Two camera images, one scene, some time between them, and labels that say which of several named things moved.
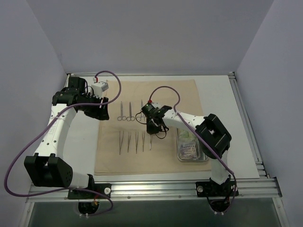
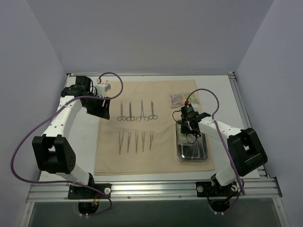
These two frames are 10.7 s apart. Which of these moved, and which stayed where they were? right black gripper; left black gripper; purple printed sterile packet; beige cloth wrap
Moved: purple printed sterile packet; right black gripper
Stayed: beige cloth wrap; left black gripper
